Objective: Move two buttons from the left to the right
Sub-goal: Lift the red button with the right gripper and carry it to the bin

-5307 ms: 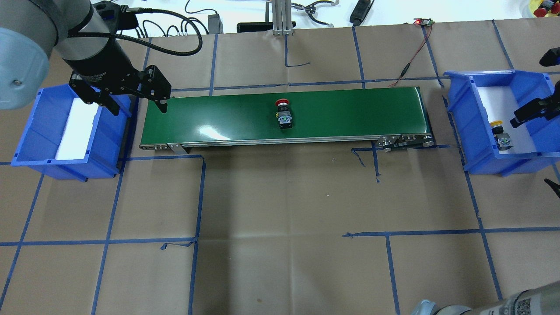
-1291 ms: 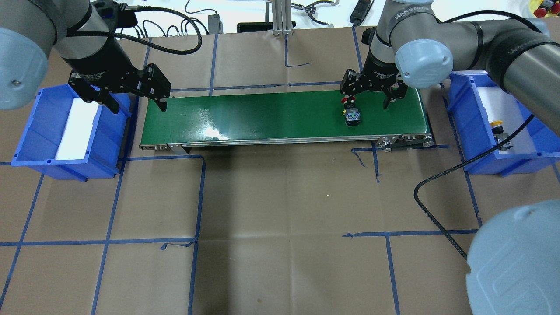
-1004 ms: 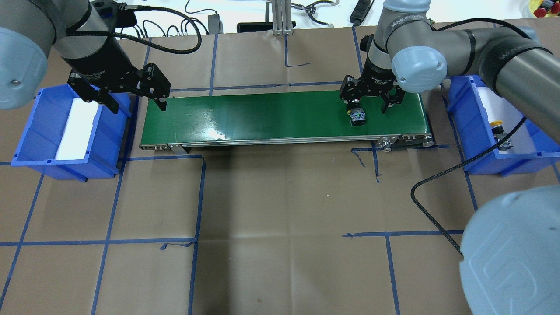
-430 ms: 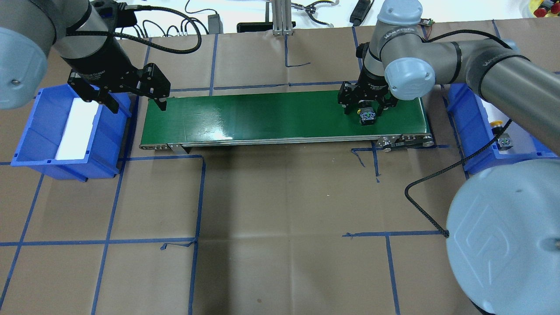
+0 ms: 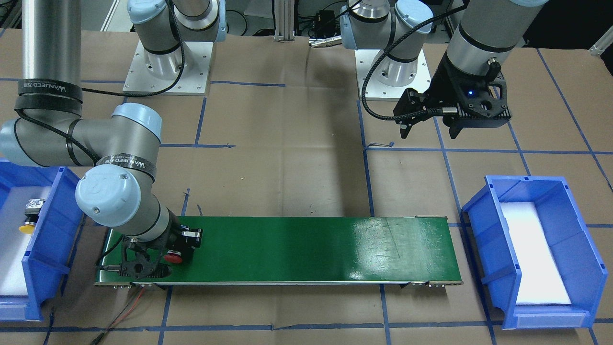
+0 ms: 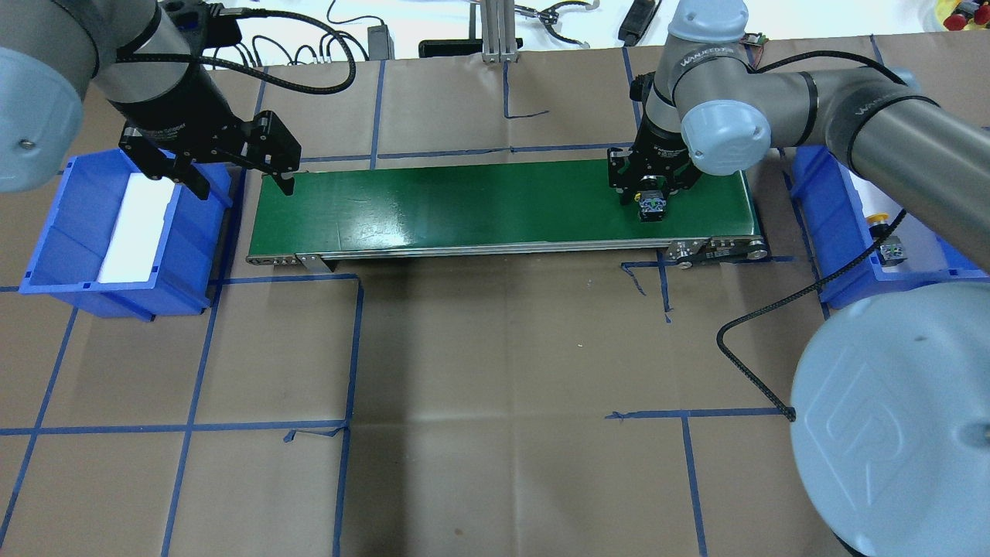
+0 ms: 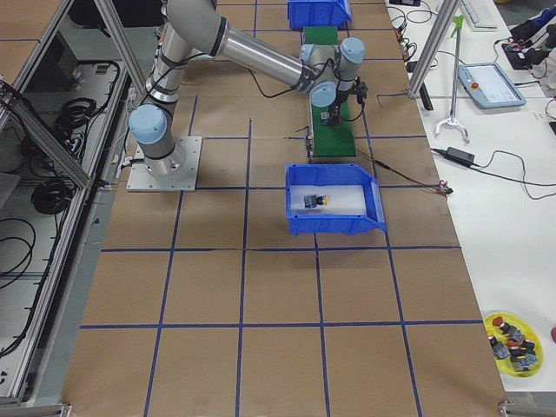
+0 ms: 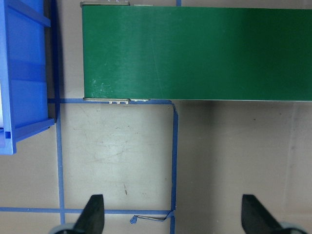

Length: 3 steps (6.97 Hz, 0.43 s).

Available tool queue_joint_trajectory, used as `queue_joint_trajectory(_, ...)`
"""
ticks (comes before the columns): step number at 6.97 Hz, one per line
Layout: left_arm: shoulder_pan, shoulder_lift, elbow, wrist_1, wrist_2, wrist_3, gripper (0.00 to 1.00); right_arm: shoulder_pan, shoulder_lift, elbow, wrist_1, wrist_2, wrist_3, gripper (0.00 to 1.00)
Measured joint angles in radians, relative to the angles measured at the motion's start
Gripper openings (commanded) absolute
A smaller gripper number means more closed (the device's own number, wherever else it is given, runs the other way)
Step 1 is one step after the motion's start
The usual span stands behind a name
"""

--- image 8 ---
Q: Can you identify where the green conveyor belt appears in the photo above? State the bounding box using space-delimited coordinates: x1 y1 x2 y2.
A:
81 2 312 101

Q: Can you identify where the left blue storage bin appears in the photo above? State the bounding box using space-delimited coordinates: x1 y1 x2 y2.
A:
0 0 54 155

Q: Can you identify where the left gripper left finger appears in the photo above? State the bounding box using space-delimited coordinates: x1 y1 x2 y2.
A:
73 195 105 234

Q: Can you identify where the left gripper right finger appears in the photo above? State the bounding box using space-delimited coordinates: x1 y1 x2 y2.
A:
241 194 282 234

